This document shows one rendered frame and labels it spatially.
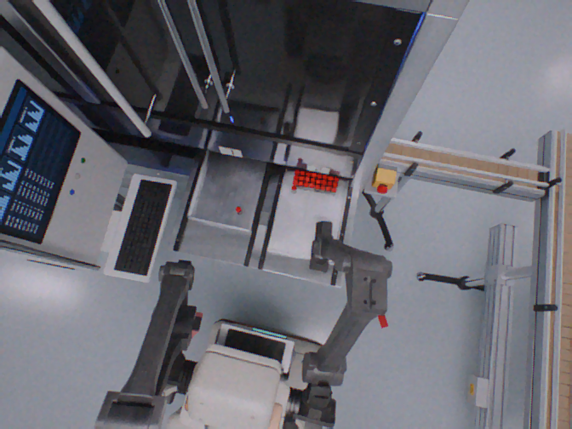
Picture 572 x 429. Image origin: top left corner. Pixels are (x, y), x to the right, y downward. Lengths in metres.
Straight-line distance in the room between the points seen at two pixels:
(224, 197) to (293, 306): 1.01
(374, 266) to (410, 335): 1.65
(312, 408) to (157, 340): 0.47
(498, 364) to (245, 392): 1.31
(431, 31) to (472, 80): 2.32
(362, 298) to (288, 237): 0.75
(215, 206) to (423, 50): 1.01
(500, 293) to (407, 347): 0.68
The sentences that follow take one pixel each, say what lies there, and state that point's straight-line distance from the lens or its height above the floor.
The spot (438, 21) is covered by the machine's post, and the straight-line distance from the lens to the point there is 0.78.
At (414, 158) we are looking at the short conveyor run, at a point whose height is 0.97.
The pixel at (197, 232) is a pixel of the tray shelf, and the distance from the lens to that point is 1.54.
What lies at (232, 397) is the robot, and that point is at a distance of 0.98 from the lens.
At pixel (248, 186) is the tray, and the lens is 1.55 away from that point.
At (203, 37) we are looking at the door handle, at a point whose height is 1.72.
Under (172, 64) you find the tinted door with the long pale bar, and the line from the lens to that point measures 1.09.
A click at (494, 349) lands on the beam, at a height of 0.55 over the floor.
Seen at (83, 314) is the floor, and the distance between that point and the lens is 2.66.
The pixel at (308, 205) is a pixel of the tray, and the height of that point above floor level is 0.88.
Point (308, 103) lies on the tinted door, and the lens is 1.06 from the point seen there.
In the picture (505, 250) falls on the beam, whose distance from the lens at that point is 2.07.
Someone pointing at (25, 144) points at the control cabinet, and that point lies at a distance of 1.31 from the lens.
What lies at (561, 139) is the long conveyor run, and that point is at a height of 0.95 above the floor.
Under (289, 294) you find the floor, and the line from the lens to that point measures 2.34.
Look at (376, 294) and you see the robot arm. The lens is 0.80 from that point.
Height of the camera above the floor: 2.34
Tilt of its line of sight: 75 degrees down
